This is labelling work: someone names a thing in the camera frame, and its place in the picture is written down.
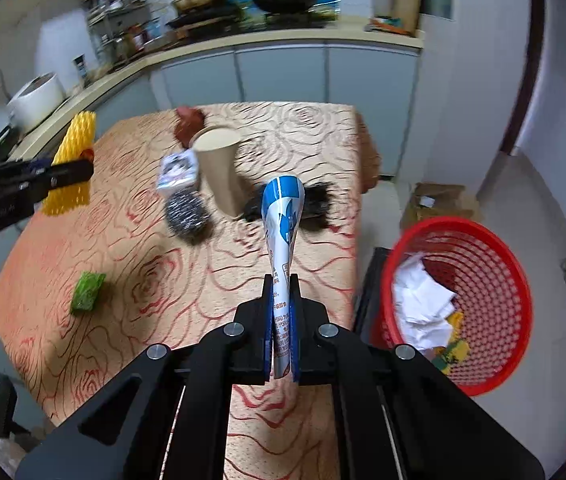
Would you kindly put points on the blue white plastic packet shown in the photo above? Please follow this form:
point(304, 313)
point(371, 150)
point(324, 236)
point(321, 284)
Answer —
point(280, 230)

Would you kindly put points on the black wok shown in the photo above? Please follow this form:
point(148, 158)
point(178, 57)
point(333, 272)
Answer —
point(285, 2)

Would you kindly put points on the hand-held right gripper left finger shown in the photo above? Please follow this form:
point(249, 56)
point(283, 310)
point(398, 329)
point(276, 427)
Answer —
point(267, 340)

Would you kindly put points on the black bristly hair clip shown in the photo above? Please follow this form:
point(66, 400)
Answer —
point(315, 200)

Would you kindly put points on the small white printed packet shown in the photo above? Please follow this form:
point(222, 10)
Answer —
point(178, 172)

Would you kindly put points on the green yellow sponge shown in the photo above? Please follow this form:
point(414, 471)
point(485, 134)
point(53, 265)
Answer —
point(453, 352)

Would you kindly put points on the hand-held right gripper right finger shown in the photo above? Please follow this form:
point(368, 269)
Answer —
point(295, 345)

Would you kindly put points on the white rice cooker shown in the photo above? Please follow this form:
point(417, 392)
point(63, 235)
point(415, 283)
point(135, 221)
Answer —
point(35, 100)

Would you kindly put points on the orange teal cloth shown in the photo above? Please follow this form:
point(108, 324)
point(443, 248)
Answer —
point(390, 26)

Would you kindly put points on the black chair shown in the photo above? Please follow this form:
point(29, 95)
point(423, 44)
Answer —
point(5, 405)

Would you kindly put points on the cardboard box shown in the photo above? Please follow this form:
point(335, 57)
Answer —
point(438, 205)

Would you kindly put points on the green wrapper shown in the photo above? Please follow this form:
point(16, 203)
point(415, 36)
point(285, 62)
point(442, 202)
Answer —
point(88, 292)

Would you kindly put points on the red plastic mesh basket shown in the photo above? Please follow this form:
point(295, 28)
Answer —
point(503, 280)

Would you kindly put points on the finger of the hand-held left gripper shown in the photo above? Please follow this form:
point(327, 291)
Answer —
point(8, 170)
point(70, 175)

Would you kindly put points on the dark standing packet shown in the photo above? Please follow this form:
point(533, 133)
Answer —
point(81, 67)

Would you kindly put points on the crumpled brown paper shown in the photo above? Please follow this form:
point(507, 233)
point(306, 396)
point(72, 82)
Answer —
point(189, 122)

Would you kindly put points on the brown paper cup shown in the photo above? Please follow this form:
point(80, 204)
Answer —
point(223, 175)

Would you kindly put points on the yellow foam fruit net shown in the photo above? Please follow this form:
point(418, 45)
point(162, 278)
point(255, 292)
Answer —
point(75, 135)

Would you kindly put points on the white tissue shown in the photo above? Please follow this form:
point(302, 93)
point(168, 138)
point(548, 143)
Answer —
point(423, 300)

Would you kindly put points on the metal spice rack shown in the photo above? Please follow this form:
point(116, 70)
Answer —
point(113, 25)

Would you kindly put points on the black gas stove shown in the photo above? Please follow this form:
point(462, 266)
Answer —
point(203, 21)

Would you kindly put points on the steel wool scourer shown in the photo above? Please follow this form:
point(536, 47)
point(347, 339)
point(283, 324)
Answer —
point(185, 212)

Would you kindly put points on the pale blue kitchen cabinet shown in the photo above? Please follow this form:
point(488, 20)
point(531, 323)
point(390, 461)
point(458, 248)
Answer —
point(283, 75)

